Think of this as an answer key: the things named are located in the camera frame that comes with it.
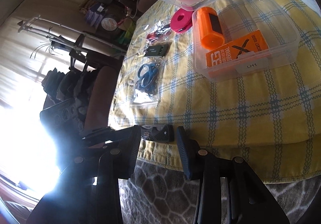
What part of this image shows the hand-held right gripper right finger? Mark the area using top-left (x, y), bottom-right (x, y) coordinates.
top-left (176, 126), bottom-right (285, 224)

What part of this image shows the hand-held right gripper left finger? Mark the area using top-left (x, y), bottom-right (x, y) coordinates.
top-left (26, 125), bottom-right (141, 224)

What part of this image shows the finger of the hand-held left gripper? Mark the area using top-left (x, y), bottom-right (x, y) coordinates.
top-left (80, 126), bottom-right (131, 149)

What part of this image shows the black folding knife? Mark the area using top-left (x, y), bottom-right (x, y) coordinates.
top-left (140, 124), bottom-right (175, 143)

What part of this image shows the blue-handled wire saw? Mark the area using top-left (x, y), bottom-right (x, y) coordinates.
top-left (130, 61), bottom-right (161, 109)

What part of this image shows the black rectangular tag with chain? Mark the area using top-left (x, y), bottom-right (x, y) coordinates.
top-left (137, 44), bottom-right (170, 58)

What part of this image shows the orange pocket guide booklet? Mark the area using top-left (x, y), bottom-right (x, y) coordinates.
top-left (205, 29), bottom-right (270, 73)

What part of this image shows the red and black fire starter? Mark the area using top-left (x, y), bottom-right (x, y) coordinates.
top-left (146, 22), bottom-right (173, 40)

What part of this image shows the orange plastic canister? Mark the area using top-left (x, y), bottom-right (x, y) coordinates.
top-left (196, 7), bottom-right (224, 48)

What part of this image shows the pink round lid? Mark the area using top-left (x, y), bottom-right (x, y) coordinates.
top-left (171, 6), bottom-right (195, 33)

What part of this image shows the clear plastic storage box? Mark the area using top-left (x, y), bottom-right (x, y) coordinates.
top-left (127, 0), bottom-right (299, 81)

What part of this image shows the pile of dark clothes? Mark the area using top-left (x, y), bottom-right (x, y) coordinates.
top-left (43, 69), bottom-right (88, 104)

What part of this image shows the brown chair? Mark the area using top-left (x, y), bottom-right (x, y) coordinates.
top-left (85, 64), bottom-right (123, 137)

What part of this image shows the yellow checked tablecloth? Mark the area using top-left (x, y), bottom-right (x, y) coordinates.
top-left (114, 0), bottom-right (321, 185)

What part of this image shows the white clothes drying rack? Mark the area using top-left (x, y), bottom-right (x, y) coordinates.
top-left (17, 12), bottom-right (126, 55)

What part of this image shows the round printed plate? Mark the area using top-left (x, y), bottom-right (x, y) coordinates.
top-left (101, 17), bottom-right (118, 31)

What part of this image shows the purple box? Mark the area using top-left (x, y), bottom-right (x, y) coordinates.
top-left (85, 2), bottom-right (106, 26)

